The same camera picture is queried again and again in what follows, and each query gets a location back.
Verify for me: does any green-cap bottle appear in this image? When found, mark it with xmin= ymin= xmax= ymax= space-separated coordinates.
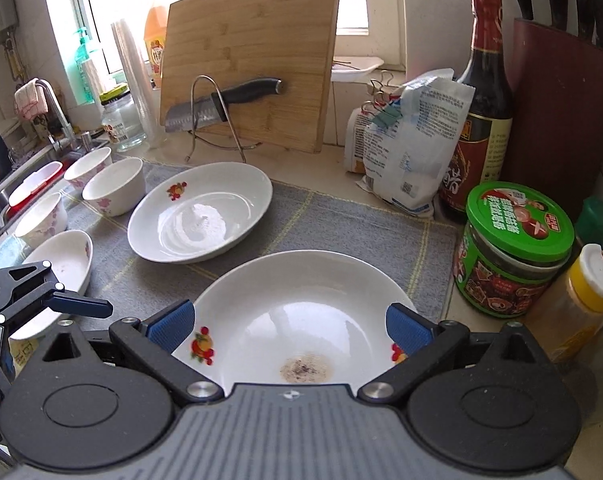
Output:
xmin=574 ymin=197 xmax=603 ymax=253

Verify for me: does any orange drink bottle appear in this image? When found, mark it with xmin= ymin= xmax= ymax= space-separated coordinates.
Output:
xmin=144 ymin=0 xmax=175 ymax=88

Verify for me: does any green soap dispenser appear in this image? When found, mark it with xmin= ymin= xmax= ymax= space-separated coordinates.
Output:
xmin=73 ymin=27 xmax=102 ymax=106

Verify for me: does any grey checked dish mat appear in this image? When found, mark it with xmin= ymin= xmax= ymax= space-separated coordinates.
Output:
xmin=19 ymin=157 xmax=457 ymax=311

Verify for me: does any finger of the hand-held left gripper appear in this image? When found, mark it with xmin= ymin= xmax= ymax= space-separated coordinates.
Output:
xmin=0 ymin=259 xmax=114 ymax=330

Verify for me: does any steel sink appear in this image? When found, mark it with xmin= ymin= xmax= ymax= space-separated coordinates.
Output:
xmin=0 ymin=137 xmax=110 ymax=241

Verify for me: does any black-handled kitchen knife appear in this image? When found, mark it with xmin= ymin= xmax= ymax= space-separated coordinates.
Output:
xmin=164 ymin=77 xmax=288 ymax=133

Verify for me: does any glass jar yellow-green lid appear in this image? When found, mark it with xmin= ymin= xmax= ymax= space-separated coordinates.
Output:
xmin=100 ymin=85 xmax=148 ymax=153

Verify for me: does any pink and white cloth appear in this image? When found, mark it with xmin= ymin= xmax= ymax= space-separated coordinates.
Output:
xmin=14 ymin=78 xmax=50 ymax=121

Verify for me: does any bamboo cutting board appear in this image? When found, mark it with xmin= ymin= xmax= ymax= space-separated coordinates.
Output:
xmin=159 ymin=0 xmax=343 ymax=154

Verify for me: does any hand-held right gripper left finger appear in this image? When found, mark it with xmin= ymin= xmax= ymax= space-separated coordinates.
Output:
xmin=42 ymin=299 xmax=226 ymax=408

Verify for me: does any green-lid sauce jar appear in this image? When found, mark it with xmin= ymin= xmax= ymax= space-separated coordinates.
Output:
xmin=453 ymin=181 xmax=575 ymax=318

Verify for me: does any metal faucet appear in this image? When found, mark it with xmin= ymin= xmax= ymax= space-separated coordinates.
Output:
xmin=34 ymin=79 xmax=90 ymax=153

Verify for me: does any dark red knife block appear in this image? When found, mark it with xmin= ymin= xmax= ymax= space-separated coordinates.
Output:
xmin=499 ymin=17 xmax=603 ymax=221

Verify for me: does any white floral bowl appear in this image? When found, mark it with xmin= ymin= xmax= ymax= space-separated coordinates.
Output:
xmin=82 ymin=156 xmax=146 ymax=218
xmin=63 ymin=146 xmax=113 ymax=191
xmin=14 ymin=192 xmax=68 ymax=250

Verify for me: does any stack of clear plastic cups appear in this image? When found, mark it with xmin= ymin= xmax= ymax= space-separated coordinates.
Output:
xmin=110 ymin=17 xmax=162 ymax=148

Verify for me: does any dark soy sauce bottle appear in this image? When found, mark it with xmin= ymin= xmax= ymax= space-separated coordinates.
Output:
xmin=439 ymin=0 xmax=513 ymax=223

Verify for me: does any white plastic bag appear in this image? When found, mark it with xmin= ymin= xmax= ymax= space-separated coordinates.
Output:
xmin=364 ymin=75 xmax=476 ymax=218

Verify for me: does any orange and white bag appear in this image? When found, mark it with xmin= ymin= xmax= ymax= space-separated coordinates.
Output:
xmin=344 ymin=105 xmax=382 ymax=176

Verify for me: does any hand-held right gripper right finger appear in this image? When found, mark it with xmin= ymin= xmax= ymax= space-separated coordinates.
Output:
xmin=356 ymin=302 xmax=553 ymax=406

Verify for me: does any red and white container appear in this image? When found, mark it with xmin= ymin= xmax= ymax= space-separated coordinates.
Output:
xmin=8 ymin=161 xmax=64 ymax=207

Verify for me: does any yellow-lid spice jar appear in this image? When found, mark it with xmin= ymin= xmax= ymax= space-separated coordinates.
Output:
xmin=524 ymin=243 xmax=603 ymax=363

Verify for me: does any white windowsill dish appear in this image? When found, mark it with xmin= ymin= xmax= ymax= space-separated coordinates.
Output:
xmin=330 ymin=55 xmax=385 ymax=83

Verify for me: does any metal wire rack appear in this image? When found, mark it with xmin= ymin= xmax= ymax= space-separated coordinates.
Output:
xmin=184 ymin=75 xmax=262 ymax=163

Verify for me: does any white fruit-print plate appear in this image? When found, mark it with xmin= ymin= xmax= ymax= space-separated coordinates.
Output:
xmin=172 ymin=250 xmax=417 ymax=397
xmin=9 ymin=230 xmax=95 ymax=341
xmin=126 ymin=161 xmax=274 ymax=264

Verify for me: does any green binder clip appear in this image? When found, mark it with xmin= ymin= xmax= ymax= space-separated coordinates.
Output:
xmin=374 ymin=100 xmax=407 ymax=128

